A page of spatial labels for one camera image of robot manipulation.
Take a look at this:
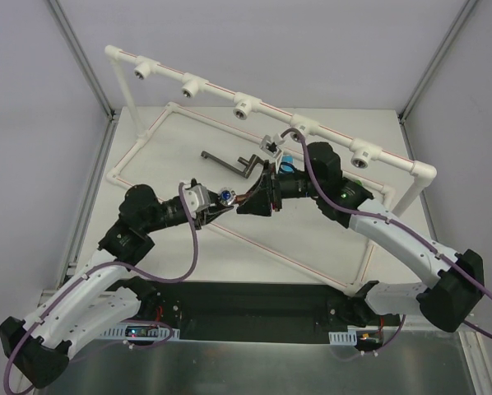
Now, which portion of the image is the white PVC pipe frame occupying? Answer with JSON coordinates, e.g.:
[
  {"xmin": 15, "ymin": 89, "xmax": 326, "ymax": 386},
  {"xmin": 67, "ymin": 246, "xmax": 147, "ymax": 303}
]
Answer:
[{"xmin": 91, "ymin": 45, "xmax": 417, "ymax": 291}]

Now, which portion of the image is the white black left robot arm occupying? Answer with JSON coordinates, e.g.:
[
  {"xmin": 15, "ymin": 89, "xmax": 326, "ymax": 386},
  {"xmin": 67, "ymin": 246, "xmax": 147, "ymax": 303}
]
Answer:
[{"xmin": 0, "ymin": 180, "xmax": 236, "ymax": 394}]

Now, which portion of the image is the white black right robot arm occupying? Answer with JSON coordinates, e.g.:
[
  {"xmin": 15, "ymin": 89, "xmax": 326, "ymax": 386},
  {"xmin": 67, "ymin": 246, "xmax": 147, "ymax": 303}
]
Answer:
[{"xmin": 237, "ymin": 142, "xmax": 485, "ymax": 332}]

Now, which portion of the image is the blue plastic faucet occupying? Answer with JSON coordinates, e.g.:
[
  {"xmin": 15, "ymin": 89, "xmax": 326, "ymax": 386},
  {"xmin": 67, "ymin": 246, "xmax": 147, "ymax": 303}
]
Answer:
[{"xmin": 278, "ymin": 155, "xmax": 301, "ymax": 175}]

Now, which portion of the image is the grey metal long-spout faucet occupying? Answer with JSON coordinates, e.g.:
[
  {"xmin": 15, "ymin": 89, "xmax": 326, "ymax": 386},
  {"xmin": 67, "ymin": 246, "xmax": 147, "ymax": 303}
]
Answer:
[{"xmin": 200, "ymin": 151, "xmax": 267, "ymax": 181}]

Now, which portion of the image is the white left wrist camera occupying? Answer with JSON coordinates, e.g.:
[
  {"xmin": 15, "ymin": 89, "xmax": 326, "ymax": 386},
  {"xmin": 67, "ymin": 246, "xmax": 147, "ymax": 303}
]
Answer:
[{"xmin": 179, "ymin": 182, "xmax": 211, "ymax": 217}]

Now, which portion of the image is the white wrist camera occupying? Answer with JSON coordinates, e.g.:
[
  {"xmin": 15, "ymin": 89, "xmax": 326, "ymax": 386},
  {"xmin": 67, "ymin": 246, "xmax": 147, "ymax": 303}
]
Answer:
[
  {"xmin": 179, "ymin": 182, "xmax": 211, "ymax": 217},
  {"xmin": 259, "ymin": 133, "xmax": 285, "ymax": 159}
]

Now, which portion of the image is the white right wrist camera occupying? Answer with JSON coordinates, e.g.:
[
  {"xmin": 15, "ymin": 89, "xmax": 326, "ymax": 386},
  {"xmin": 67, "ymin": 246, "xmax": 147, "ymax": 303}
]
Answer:
[{"xmin": 259, "ymin": 133, "xmax": 285, "ymax": 159}]

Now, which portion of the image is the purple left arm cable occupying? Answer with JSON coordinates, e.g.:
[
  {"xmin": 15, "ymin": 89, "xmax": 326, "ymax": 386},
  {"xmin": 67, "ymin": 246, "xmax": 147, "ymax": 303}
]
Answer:
[{"xmin": 2, "ymin": 183, "xmax": 202, "ymax": 392}]

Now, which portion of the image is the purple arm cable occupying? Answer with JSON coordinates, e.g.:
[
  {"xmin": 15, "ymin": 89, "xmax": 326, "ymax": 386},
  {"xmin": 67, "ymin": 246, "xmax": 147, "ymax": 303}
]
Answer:
[
  {"xmin": 2, "ymin": 183, "xmax": 202, "ymax": 392},
  {"xmin": 279, "ymin": 128, "xmax": 492, "ymax": 359}
]

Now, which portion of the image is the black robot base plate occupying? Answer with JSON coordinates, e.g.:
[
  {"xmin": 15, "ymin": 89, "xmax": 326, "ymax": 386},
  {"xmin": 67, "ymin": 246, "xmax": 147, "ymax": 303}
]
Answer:
[{"xmin": 112, "ymin": 281, "xmax": 405, "ymax": 344}]

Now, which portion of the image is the left white cable duct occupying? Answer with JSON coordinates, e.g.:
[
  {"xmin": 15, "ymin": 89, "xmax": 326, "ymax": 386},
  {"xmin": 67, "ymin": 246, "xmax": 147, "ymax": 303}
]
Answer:
[{"xmin": 98, "ymin": 323, "xmax": 180, "ymax": 342}]

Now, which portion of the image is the white cable duct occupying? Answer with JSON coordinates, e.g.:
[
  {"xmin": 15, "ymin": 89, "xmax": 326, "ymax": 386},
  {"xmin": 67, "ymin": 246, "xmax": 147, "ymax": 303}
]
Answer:
[
  {"xmin": 98, "ymin": 323, "xmax": 180, "ymax": 342},
  {"xmin": 328, "ymin": 328, "xmax": 383, "ymax": 346}
]

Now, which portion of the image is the right white cable duct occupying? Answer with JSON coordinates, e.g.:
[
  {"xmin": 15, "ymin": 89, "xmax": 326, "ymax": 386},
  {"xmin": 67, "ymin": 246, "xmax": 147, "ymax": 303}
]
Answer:
[{"xmin": 328, "ymin": 328, "xmax": 383, "ymax": 346}]

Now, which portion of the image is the aluminium enclosure frame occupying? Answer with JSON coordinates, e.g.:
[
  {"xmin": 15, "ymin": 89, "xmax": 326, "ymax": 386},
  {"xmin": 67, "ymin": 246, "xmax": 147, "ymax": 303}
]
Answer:
[{"xmin": 7, "ymin": 0, "xmax": 492, "ymax": 395}]

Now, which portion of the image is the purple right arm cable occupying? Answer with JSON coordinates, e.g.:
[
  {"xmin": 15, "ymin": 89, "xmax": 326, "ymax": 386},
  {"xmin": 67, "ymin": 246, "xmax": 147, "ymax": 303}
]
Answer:
[{"xmin": 279, "ymin": 128, "xmax": 492, "ymax": 359}]

